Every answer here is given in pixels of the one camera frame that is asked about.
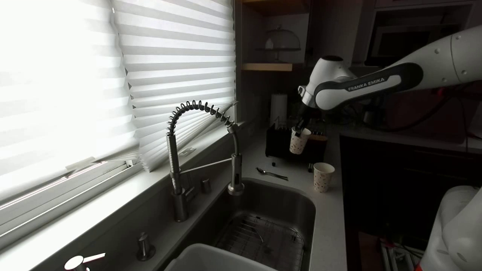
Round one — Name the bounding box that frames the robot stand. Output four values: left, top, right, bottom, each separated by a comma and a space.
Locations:
380, 237, 428, 271

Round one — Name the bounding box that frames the built-in microwave door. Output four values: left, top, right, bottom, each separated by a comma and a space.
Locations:
365, 7, 476, 68

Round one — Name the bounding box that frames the metal soap dispenser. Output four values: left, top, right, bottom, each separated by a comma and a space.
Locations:
136, 232, 156, 262

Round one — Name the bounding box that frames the spring neck kitchen tap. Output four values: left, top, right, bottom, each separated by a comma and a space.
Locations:
166, 100, 246, 223

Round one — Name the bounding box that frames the white pleated window blind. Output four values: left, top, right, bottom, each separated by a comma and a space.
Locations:
0, 0, 238, 202

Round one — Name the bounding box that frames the metal spoon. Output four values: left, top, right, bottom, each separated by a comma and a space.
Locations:
256, 167, 289, 181

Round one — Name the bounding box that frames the speckled paper cup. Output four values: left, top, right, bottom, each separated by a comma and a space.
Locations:
313, 162, 336, 193
289, 127, 312, 155

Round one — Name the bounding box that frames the glass dome cake stand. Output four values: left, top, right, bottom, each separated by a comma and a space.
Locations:
255, 26, 302, 63

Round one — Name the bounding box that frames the paper towel roll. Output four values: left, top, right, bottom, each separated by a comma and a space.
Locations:
270, 93, 288, 127

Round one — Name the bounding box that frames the wire sink rack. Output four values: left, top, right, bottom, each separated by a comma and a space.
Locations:
216, 214, 306, 271

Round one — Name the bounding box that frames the white plastic tub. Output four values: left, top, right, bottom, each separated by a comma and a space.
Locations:
163, 243, 278, 271

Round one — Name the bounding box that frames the steel sink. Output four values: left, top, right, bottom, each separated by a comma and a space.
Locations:
205, 178, 317, 271

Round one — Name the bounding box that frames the black dish rack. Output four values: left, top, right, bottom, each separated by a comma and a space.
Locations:
265, 120, 328, 164

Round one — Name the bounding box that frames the chrome tap handle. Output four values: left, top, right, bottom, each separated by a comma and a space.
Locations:
64, 253, 106, 271

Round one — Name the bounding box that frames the wooden shelf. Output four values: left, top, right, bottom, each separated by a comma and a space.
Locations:
241, 62, 294, 72

